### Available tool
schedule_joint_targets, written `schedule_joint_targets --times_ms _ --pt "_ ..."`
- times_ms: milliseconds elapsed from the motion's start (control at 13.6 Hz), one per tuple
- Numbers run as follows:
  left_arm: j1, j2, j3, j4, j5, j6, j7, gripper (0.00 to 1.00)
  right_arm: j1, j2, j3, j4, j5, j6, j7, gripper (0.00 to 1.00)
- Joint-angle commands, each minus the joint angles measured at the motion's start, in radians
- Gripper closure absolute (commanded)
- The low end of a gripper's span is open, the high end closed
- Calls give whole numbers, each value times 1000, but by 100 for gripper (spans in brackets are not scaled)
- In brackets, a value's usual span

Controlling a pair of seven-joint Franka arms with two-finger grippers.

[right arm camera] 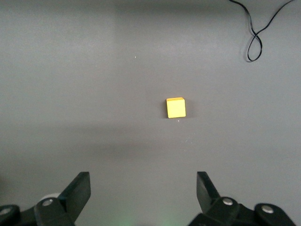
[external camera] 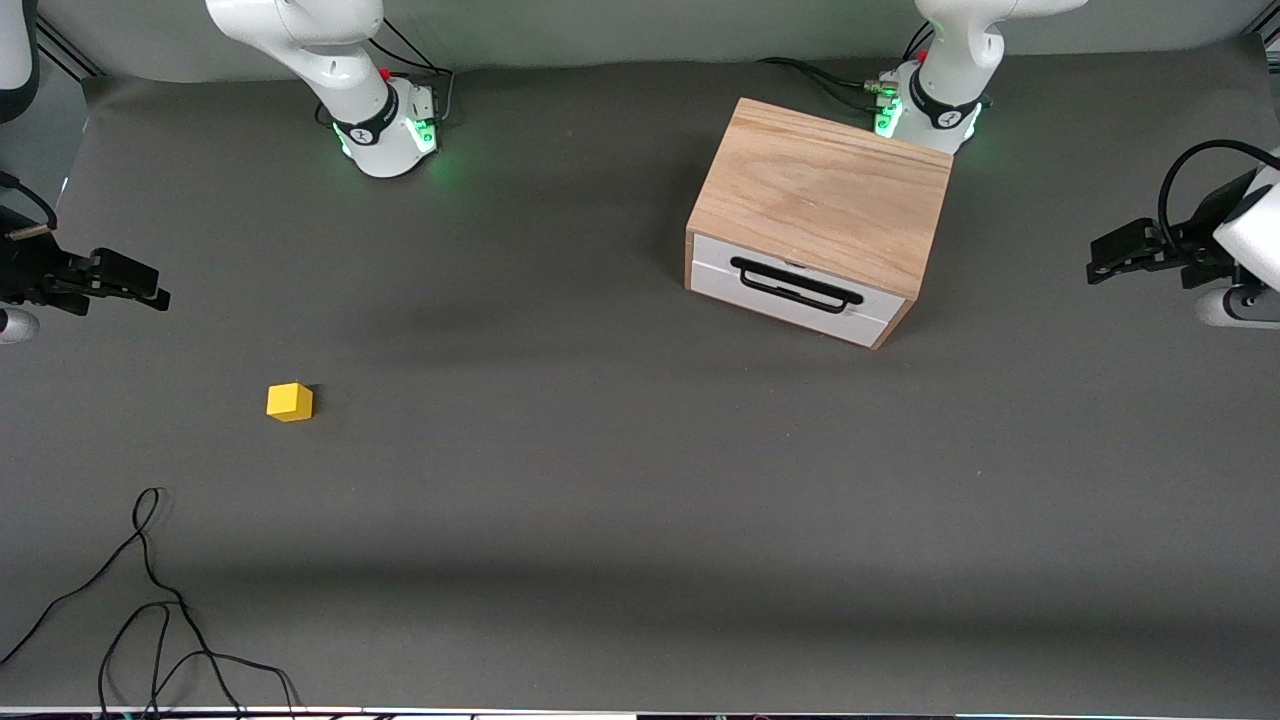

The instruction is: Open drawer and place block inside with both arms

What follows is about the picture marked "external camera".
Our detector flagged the dark grey table cover sheet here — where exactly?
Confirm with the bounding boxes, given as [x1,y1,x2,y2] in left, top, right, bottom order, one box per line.
[0,40,1280,713]

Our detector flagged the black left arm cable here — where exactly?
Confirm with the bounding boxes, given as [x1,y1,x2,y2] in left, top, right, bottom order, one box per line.
[1158,140,1280,251]

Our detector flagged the loose thin black cable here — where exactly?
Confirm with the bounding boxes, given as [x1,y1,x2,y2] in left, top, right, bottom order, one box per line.
[0,487,301,719]

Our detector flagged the wooden drawer cabinet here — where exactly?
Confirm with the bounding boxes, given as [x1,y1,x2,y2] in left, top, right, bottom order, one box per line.
[684,97,954,351]

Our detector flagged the yellow cube block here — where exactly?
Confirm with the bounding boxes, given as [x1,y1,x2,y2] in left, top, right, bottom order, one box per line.
[266,382,315,423]

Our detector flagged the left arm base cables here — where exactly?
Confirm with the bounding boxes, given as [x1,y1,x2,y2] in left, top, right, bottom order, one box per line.
[755,20,936,116]

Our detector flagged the white-front drawer with black handle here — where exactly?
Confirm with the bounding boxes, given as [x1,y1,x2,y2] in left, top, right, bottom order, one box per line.
[690,233,909,348]

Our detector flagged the black frame bar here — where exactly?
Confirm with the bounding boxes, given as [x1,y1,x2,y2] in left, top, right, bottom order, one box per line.
[36,18,103,81]

